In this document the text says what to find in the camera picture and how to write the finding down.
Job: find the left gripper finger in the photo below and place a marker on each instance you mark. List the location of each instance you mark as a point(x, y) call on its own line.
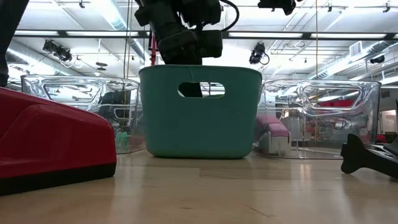
point(191, 90)

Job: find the black ceiling spotlight pair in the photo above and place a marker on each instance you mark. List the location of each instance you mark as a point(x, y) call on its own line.
point(62, 54)

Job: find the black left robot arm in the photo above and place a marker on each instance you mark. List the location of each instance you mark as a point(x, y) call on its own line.
point(9, 31)

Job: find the pink stapler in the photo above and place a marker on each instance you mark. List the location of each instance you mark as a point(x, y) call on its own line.
point(273, 129)

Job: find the clear plastic bin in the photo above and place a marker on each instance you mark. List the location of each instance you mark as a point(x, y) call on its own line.
point(77, 93)
point(326, 93)

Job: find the red stapler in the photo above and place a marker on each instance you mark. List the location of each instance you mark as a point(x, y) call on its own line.
point(56, 140)

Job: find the small black ceiling device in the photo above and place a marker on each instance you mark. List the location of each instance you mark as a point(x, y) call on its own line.
point(377, 59)

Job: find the black metal rig frame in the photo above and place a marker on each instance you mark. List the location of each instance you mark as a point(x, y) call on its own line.
point(307, 35)

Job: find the teal plastic bin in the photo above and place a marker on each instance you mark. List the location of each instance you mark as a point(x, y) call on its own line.
point(199, 130)

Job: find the black staple remover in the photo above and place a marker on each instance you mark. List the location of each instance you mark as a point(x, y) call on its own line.
point(357, 155)

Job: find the dark ceiling disc fixture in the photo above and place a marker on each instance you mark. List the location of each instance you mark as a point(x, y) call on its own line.
point(101, 64)

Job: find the red desk lamp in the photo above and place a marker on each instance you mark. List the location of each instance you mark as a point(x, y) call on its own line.
point(153, 56)

